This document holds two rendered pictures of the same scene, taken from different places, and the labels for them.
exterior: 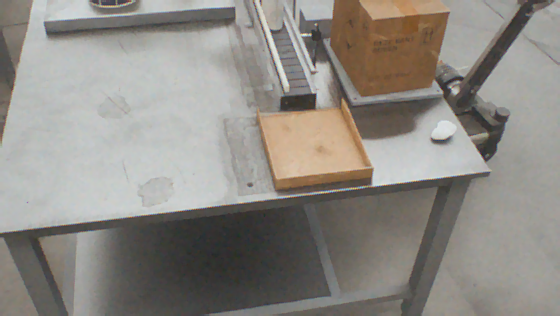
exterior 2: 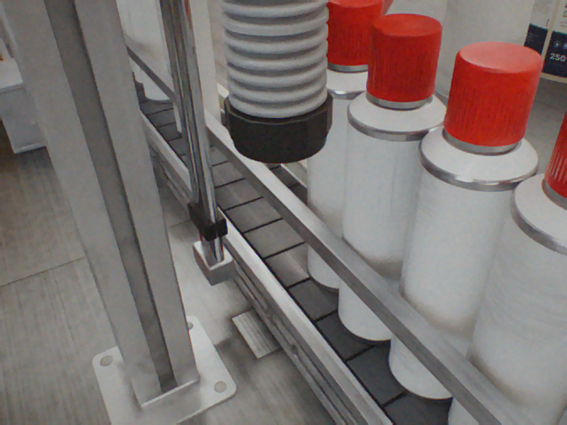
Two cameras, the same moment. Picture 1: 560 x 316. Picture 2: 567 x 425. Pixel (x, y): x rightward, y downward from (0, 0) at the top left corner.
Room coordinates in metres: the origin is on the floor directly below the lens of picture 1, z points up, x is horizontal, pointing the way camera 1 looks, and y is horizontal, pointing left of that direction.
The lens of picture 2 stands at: (2.53, 0.07, 1.16)
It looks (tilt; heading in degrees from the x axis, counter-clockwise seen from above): 37 degrees down; 165
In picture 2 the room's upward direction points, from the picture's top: 2 degrees counter-clockwise
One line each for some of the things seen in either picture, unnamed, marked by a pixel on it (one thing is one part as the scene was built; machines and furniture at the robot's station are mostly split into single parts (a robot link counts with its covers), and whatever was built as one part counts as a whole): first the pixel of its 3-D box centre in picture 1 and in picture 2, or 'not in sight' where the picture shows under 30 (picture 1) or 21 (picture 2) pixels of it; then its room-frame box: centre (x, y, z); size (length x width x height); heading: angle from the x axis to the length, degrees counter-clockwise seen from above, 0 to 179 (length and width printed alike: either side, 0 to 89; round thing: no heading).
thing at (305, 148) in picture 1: (312, 140); not in sight; (1.23, -0.07, 0.85); 0.30 x 0.26 x 0.04; 14
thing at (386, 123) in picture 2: not in sight; (387, 199); (2.31, 0.19, 0.98); 0.05 x 0.05 x 0.20
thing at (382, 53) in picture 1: (384, 29); not in sight; (1.62, -0.29, 0.99); 0.30 x 0.24 x 0.27; 18
